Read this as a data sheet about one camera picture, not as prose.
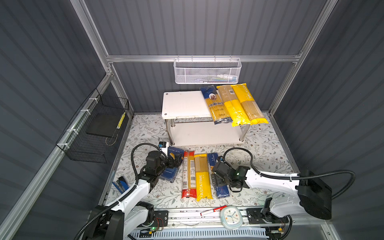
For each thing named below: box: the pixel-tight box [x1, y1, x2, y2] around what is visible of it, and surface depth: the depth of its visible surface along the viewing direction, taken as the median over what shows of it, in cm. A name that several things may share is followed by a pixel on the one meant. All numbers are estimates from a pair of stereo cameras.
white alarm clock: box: [220, 205, 243, 231], surface depth 73 cm
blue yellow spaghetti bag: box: [200, 85, 233, 125], surface depth 75 cm
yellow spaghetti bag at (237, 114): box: [216, 84, 251, 127], surface depth 75 cm
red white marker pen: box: [200, 205, 228, 216], surface depth 77 cm
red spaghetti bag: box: [181, 150, 197, 199], surface depth 87 cm
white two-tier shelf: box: [161, 91, 250, 147], surface depth 82 cm
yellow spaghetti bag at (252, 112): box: [231, 83, 269, 126], surface depth 75 cm
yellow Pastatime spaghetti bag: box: [194, 153, 214, 202], surface depth 86 cm
